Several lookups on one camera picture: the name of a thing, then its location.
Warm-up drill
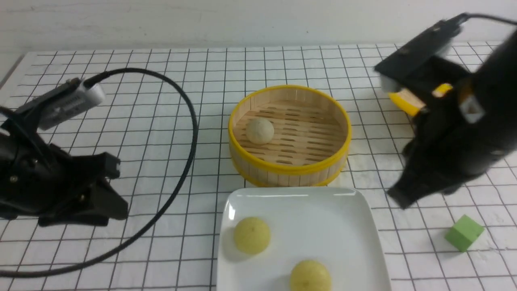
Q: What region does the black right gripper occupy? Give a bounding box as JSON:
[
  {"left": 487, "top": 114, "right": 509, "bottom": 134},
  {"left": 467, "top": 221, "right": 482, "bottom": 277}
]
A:
[{"left": 387, "top": 33, "right": 516, "bottom": 209}]

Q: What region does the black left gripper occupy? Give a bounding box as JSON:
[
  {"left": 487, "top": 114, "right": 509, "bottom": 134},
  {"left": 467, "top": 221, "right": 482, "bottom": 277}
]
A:
[{"left": 1, "top": 107, "right": 129, "bottom": 227}]

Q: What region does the yellow steamed bun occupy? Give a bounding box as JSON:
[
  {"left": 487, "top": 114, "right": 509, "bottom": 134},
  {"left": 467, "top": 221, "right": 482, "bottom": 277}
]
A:
[
  {"left": 233, "top": 217, "right": 271, "bottom": 255},
  {"left": 290, "top": 260, "right": 332, "bottom": 291}
]

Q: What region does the white steamed bun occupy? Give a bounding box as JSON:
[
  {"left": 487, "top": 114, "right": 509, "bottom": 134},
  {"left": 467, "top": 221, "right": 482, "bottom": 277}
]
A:
[{"left": 246, "top": 118, "right": 275, "bottom": 145}]

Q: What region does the white square plate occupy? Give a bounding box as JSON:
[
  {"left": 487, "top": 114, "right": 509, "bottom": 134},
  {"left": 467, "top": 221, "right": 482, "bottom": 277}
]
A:
[{"left": 216, "top": 187, "right": 392, "bottom": 291}]

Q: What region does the yellow steamed bun on plate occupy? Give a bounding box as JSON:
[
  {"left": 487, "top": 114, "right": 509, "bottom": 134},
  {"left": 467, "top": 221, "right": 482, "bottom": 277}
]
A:
[{"left": 233, "top": 217, "right": 271, "bottom": 255}]

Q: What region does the green foam cube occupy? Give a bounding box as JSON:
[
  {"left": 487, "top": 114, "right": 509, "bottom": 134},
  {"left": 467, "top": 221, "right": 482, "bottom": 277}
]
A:
[{"left": 444, "top": 215, "right": 485, "bottom": 253}]

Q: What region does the yellow rimmed bamboo steamer lid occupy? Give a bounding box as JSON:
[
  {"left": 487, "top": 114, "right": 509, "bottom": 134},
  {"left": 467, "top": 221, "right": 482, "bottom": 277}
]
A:
[{"left": 388, "top": 84, "right": 452, "bottom": 116}]

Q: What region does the white grid tablecloth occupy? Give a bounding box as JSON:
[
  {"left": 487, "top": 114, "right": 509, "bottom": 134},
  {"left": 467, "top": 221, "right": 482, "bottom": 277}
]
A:
[{"left": 0, "top": 44, "right": 516, "bottom": 291}]

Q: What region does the yellow rimmed bamboo steamer basket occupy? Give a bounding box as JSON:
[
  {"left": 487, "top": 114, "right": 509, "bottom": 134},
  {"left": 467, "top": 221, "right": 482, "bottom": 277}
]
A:
[{"left": 228, "top": 85, "right": 352, "bottom": 187}]

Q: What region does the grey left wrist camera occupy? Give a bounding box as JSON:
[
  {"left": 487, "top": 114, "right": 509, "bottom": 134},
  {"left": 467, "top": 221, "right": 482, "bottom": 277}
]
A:
[{"left": 15, "top": 78, "right": 106, "bottom": 130}]

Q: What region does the black left camera cable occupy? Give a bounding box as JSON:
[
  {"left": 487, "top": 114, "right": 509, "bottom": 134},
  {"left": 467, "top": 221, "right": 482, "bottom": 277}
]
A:
[{"left": 0, "top": 68, "right": 199, "bottom": 278}]

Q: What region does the black camera cable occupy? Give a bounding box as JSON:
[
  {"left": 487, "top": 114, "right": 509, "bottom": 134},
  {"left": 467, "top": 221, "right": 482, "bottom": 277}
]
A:
[
  {"left": 460, "top": 13, "right": 517, "bottom": 25},
  {"left": 0, "top": 68, "right": 199, "bottom": 278}
]

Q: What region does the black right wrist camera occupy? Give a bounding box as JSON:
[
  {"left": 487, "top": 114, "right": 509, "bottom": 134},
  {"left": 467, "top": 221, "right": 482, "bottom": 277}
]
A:
[{"left": 374, "top": 13, "right": 470, "bottom": 107}]

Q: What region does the black right camera cable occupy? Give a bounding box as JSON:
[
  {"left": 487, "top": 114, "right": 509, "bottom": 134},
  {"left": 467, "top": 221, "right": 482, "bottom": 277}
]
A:
[{"left": 460, "top": 13, "right": 517, "bottom": 25}]

